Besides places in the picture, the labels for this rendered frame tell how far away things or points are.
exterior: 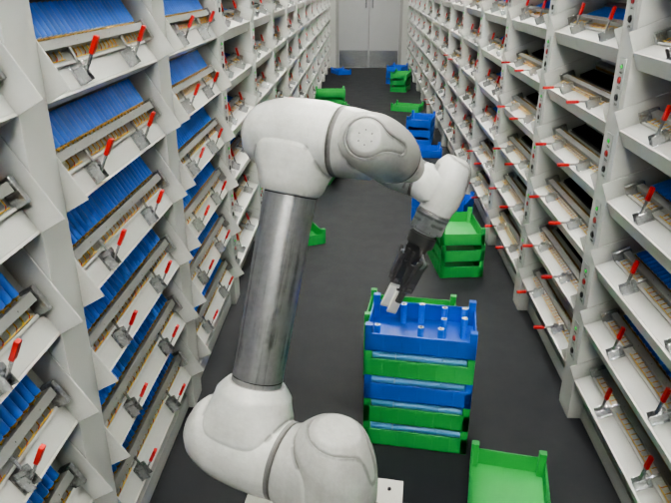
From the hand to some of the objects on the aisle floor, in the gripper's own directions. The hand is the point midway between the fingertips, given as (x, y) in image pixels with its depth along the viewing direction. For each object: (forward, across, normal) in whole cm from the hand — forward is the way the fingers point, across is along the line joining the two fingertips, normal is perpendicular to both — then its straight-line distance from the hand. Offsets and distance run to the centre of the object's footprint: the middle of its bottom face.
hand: (392, 298), depth 173 cm
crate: (+38, 0, +28) cm, 47 cm away
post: (+13, +12, +80) cm, 82 cm away
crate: (+34, +37, +35) cm, 62 cm away
